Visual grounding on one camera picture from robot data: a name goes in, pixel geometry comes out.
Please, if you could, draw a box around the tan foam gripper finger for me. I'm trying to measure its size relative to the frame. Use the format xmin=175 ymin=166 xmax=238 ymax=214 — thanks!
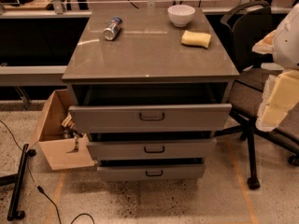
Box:
xmin=256 ymin=70 xmax=299 ymax=132
xmin=252 ymin=31 xmax=276 ymax=54

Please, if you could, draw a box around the grey drawer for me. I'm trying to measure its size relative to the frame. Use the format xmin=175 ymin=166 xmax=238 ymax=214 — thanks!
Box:
xmin=87 ymin=139 xmax=216 ymax=161
xmin=97 ymin=163 xmax=206 ymax=181
xmin=69 ymin=104 xmax=232 ymax=133

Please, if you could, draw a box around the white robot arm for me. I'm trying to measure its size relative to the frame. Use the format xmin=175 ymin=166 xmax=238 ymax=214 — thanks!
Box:
xmin=252 ymin=5 xmax=299 ymax=132

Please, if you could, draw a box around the grey three-drawer cabinet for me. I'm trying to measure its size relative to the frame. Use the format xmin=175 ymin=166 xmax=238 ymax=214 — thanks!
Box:
xmin=63 ymin=8 xmax=238 ymax=168

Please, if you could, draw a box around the grey top drawer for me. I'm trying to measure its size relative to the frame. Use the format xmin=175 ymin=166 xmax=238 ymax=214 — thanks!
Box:
xmin=69 ymin=104 xmax=232 ymax=133

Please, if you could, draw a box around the grey bottom drawer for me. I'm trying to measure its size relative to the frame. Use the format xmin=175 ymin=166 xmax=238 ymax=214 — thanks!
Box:
xmin=97 ymin=163 xmax=206 ymax=181

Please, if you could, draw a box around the open cardboard box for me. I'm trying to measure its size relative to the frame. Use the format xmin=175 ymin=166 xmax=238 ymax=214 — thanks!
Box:
xmin=30 ymin=90 xmax=94 ymax=170

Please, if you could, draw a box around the black office chair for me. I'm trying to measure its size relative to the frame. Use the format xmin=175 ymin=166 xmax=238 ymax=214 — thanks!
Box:
xmin=215 ymin=1 xmax=299 ymax=189

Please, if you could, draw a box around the yellow sponge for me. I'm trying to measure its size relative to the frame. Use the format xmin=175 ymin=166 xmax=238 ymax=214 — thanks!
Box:
xmin=181 ymin=31 xmax=211 ymax=49

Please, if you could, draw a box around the white ceramic bowl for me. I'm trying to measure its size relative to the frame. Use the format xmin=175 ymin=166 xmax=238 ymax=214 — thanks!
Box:
xmin=167 ymin=5 xmax=195 ymax=27

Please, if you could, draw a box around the silver blue soda can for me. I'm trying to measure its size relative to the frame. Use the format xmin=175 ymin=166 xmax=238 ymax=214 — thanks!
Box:
xmin=103 ymin=17 xmax=122 ymax=41

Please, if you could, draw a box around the black stand leg with casters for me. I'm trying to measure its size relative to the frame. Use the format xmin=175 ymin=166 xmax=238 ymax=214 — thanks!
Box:
xmin=0 ymin=144 xmax=36 ymax=221

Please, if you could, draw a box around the black floor cable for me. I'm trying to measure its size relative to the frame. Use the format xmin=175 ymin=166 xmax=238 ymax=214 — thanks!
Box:
xmin=0 ymin=119 xmax=95 ymax=224

